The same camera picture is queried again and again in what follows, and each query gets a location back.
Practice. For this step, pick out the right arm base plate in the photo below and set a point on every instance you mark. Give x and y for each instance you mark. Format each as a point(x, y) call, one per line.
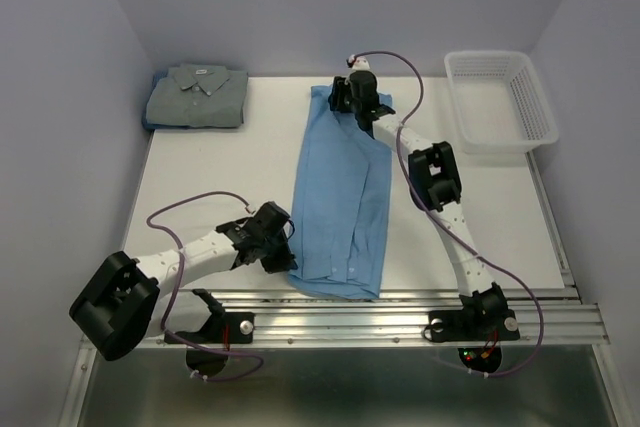
point(463, 326)

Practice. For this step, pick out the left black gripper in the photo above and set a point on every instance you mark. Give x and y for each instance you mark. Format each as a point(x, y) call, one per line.
point(284, 261)

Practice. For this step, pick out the light blue long sleeve shirt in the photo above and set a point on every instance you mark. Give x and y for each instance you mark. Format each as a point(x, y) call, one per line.
point(340, 207)

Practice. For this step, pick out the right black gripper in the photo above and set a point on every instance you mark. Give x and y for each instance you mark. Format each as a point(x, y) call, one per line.
point(338, 86)

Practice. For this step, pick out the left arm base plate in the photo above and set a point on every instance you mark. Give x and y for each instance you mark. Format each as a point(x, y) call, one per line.
point(229, 328)

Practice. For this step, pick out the aluminium rail frame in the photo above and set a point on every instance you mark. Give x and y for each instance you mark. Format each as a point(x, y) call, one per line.
point(328, 323)

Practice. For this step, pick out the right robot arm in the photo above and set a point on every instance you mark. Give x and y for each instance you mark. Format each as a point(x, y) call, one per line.
point(435, 187)

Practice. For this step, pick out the white plastic basket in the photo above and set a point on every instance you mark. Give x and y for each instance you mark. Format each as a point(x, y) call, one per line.
point(500, 106)

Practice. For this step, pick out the folded blue shirt under grey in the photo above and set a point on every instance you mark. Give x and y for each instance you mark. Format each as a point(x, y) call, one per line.
point(157, 77)

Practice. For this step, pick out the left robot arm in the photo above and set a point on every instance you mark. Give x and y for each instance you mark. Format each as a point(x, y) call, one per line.
point(125, 299)

